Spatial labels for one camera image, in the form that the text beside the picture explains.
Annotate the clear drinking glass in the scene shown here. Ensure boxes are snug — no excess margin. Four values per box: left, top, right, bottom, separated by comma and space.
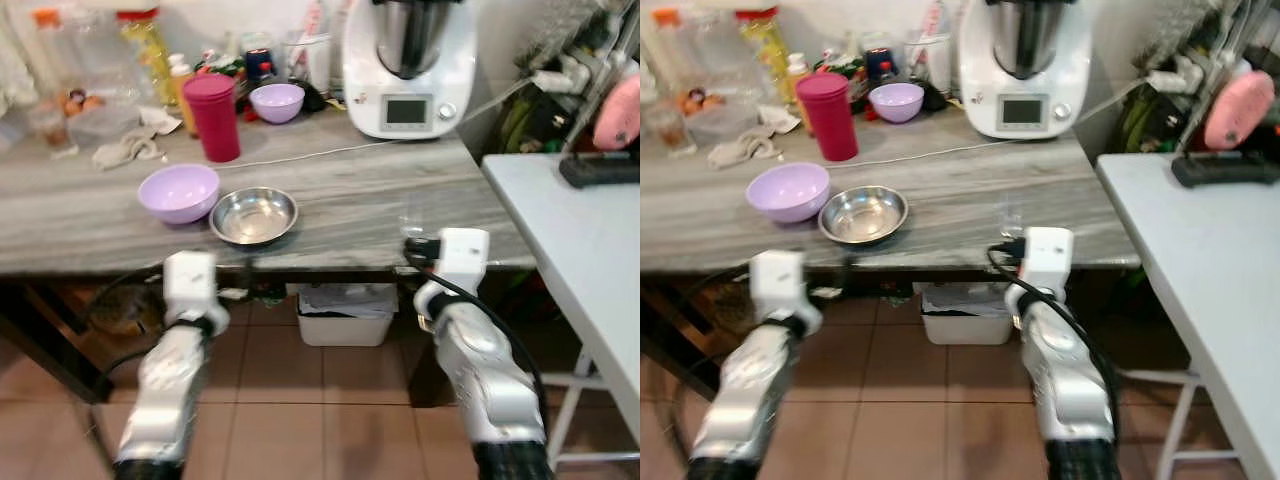
400, 194, 432, 240
29, 100, 70, 154
995, 194, 1027, 240
647, 100, 692, 154

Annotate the stainless steel bowl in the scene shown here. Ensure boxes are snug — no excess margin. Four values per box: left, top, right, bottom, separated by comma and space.
818, 186, 911, 247
209, 187, 300, 248

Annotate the white plastic bin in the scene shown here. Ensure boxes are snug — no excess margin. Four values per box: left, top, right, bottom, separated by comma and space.
919, 282, 1014, 347
296, 282, 400, 348

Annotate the lilac plastic bowl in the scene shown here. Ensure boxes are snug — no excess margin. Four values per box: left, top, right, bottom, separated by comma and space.
869, 82, 927, 125
138, 164, 222, 226
249, 83, 307, 126
746, 162, 832, 225

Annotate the white kitchen cooking machine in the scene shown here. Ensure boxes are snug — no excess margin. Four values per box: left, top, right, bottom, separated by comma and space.
958, 0, 1094, 141
342, 0, 479, 141

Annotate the magenta plastic cup with lid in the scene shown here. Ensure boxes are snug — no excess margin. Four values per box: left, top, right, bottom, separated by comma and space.
795, 72, 860, 163
183, 73, 243, 164

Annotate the white folding table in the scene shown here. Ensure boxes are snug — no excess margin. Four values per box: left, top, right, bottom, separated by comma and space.
481, 152, 641, 443
1096, 152, 1280, 480

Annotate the crumpled grey cloth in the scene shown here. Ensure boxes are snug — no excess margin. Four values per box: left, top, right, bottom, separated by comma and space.
92, 127, 167, 170
706, 127, 784, 170

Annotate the white paper receipt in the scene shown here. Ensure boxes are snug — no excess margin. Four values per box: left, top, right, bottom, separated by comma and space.
756, 104, 802, 135
139, 104, 184, 135

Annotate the dark table leg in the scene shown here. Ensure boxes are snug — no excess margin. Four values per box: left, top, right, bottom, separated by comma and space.
0, 280, 113, 407
640, 288, 723, 403

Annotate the clear plastic food container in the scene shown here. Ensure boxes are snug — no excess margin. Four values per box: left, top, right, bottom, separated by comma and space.
684, 100, 762, 150
67, 100, 142, 152

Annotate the green red snack packet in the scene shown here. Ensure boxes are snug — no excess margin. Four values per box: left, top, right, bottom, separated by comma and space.
814, 49, 867, 80
199, 49, 247, 80

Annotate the clear utensil holder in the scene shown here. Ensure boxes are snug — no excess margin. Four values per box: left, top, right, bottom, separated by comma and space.
904, 24, 957, 92
284, 24, 337, 92

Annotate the dark blue jar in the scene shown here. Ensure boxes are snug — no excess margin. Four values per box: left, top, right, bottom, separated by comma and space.
242, 31, 277, 87
861, 31, 897, 87

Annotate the white plug adapter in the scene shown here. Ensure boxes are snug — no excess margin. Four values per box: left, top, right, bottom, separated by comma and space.
529, 54, 592, 98
1146, 54, 1208, 98

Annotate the yellow oil bottle red cap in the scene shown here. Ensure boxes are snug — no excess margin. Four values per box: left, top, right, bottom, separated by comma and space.
116, 7, 172, 107
734, 7, 792, 103

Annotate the clear bottle white cap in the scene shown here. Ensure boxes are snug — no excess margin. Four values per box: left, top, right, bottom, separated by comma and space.
690, 10, 747, 98
70, 10, 128, 103

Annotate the clear bottle orange cap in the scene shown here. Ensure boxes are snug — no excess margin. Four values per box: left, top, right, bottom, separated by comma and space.
29, 8, 73, 96
651, 8, 693, 93

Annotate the pale patterned hanging towel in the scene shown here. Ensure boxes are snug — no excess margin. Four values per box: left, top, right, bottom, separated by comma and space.
0, 18, 37, 113

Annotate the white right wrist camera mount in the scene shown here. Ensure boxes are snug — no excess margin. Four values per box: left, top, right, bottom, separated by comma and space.
436, 228, 492, 294
1019, 226, 1075, 294

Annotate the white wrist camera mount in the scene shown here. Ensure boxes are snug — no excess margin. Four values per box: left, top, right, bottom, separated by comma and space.
749, 249, 807, 327
162, 251, 219, 327
1019, 226, 1075, 294
436, 228, 492, 294

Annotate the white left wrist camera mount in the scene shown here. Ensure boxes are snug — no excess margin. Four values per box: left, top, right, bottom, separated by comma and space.
162, 251, 219, 327
749, 249, 807, 327

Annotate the thin white power cable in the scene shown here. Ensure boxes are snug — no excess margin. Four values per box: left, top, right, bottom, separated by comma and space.
830, 75, 1153, 170
214, 75, 537, 170

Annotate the white metal table frame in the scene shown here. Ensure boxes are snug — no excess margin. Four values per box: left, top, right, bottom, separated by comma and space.
544, 348, 641, 473
1118, 364, 1238, 480

